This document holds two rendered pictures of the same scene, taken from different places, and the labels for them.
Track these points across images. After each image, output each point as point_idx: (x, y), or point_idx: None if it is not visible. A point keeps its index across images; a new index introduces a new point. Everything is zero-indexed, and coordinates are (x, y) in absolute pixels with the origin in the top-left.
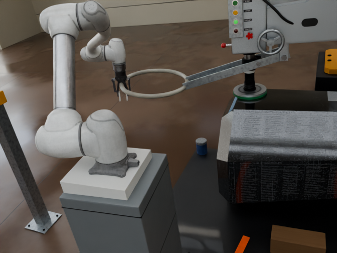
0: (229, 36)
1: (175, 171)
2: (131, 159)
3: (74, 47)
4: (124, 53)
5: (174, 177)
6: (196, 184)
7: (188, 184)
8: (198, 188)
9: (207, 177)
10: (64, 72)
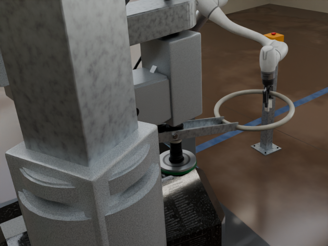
0: None
1: (264, 231)
2: None
3: (198, 16)
4: (260, 63)
5: (255, 226)
6: (225, 232)
7: (230, 227)
8: None
9: (228, 245)
10: None
